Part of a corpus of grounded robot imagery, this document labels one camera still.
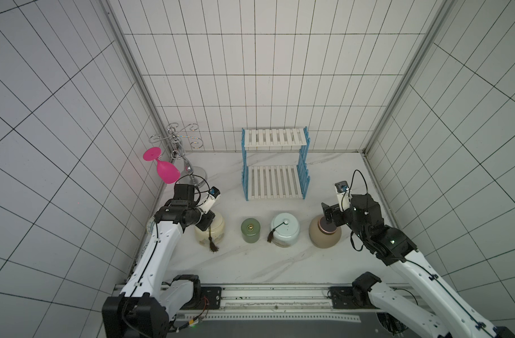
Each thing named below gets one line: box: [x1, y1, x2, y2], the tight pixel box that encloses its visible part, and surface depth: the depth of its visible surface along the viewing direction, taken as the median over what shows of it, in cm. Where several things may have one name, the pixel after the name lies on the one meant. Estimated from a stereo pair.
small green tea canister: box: [240, 217, 261, 244], surface depth 84 cm
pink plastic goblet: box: [142, 146, 181, 184], surface depth 86 cm
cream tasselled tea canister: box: [193, 210, 226, 247], surface depth 80 cm
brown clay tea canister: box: [308, 214, 342, 249], surface depth 79 cm
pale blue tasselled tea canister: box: [267, 211, 301, 248], surface depth 81 cm
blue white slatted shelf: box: [240, 126, 311, 201], surface depth 102 cm
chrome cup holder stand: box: [148, 122, 208, 189], surface depth 92 cm
